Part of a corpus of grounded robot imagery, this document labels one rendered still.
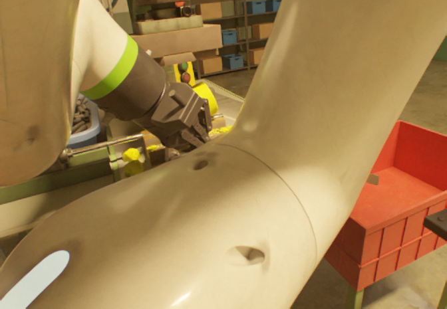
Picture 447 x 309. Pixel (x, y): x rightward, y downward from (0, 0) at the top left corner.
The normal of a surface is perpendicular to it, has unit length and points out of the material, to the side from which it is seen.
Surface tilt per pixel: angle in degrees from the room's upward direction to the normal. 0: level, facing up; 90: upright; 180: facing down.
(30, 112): 133
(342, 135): 98
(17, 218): 0
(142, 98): 102
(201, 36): 90
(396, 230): 90
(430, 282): 0
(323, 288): 0
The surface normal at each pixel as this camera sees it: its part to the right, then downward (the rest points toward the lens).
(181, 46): 0.40, 0.36
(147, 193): -0.12, -0.91
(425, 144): -0.92, 0.25
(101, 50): 0.76, 0.34
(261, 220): 0.53, -0.58
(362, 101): 0.00, 0.57
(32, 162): 0.68, 0.72
